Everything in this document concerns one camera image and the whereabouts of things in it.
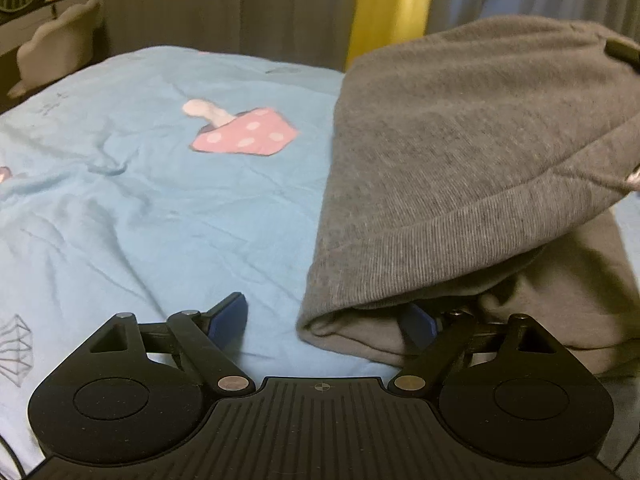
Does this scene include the yellow curtain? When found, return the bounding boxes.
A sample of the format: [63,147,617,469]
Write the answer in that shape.
[344,0,432,75]

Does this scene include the grey sweat pants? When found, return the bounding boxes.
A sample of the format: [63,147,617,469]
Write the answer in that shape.
[296,15,640,376]

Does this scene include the black cable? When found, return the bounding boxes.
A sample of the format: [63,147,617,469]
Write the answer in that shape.
[0,435,28,480]

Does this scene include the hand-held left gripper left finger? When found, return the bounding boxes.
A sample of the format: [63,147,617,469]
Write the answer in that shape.
[86,291,256,398]

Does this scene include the beige plush pillow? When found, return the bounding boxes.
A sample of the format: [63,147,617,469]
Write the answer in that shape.
[6,0,102,100]

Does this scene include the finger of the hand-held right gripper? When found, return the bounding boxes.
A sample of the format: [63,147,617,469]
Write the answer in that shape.
[604,40,640,68]

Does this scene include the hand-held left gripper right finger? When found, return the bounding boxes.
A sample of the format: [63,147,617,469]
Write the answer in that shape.
[387,302,557,398]

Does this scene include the light blue printed blanket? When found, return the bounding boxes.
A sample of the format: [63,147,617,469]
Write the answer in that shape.
[0,45,640,473]

